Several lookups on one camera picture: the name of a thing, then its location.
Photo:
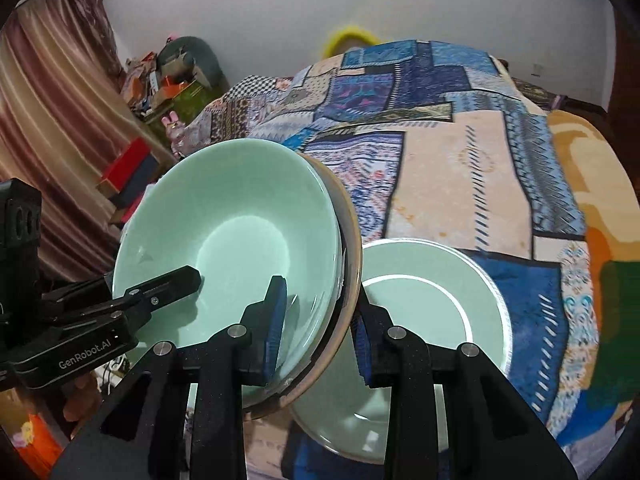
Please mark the dark patterned floor bag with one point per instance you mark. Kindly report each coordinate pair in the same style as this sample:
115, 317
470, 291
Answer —
537, 92

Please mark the blue patchwork blanket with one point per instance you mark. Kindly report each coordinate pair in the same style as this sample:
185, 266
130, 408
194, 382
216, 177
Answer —
440, 85

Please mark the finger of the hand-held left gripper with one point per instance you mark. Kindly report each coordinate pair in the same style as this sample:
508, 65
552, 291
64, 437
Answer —
165, 290
75, 296

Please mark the green box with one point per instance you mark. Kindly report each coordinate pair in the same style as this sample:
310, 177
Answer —
192, 97

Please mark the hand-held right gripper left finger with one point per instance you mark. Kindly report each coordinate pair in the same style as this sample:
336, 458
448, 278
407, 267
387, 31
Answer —
276, 330

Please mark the white wall socket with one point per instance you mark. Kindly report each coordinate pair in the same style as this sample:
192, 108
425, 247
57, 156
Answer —
538, 70

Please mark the pink bunny toy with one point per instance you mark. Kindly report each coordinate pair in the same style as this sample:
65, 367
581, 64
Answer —
172, 127

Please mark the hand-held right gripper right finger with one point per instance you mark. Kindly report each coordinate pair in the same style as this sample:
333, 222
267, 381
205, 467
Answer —
362, 355

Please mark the person's left hand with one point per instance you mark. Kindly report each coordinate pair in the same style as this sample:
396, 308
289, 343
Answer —
84, 400

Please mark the green bowl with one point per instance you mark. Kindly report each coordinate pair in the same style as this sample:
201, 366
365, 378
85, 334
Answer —
225, 210

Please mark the orange patterned cloth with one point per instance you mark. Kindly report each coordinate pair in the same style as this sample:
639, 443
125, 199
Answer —
35, 440

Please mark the striped pink brown curtain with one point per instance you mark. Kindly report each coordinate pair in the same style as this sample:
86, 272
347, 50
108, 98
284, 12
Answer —
50, 110

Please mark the yellow fleece blanket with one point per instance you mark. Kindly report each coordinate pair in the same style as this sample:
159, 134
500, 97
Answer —
575, 160

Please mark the pink bowl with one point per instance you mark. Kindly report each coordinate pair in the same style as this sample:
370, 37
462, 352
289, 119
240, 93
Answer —
356, 260

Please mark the pile of cardboard boxes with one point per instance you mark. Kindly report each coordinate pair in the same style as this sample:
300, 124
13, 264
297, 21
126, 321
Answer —
150, 75

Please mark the grey-green cushion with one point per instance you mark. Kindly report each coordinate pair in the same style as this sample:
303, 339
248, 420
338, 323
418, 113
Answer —
200, 50

